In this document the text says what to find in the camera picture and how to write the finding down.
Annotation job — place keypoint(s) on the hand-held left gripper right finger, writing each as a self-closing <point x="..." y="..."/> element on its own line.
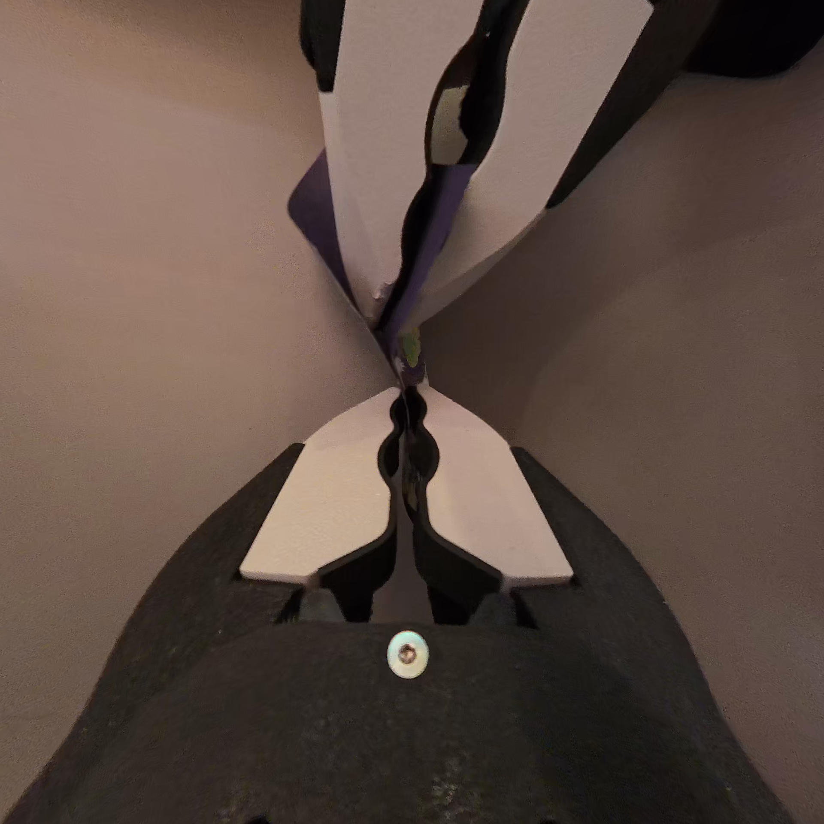
<point x="489" y="508"/>

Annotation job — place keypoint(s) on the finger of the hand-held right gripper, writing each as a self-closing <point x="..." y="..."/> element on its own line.
<point x="380" y="129"/>
<point x="553" y="96"/>

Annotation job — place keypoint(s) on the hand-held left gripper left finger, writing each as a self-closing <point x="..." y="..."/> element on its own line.
<point x="322" y="508"/>

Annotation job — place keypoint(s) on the purple paper sheet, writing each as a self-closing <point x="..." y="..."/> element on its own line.
<point x="309" y="212"/>

